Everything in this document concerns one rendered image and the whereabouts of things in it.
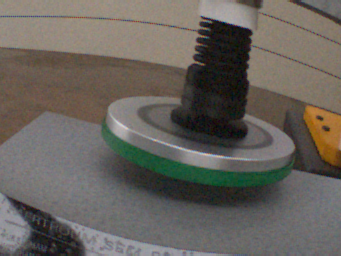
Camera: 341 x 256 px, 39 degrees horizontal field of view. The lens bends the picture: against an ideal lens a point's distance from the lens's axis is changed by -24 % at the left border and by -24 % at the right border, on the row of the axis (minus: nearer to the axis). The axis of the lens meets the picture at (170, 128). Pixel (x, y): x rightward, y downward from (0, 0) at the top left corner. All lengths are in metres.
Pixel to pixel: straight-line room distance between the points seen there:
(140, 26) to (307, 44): 2.13
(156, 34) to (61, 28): 1.27
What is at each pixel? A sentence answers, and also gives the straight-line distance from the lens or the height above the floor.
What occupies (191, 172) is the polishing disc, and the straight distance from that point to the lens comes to 0.54.
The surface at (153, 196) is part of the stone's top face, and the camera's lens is 0.57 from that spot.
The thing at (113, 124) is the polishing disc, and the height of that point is 0.88.
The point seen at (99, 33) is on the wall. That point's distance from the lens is 6.77.
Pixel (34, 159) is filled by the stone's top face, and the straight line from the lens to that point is 0.60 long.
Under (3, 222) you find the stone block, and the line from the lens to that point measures 0.48.
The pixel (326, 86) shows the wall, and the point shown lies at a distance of 6.83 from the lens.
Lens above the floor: 1.03
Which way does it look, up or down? 15 degrees down
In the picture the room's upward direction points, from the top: 11 degrees clockwise
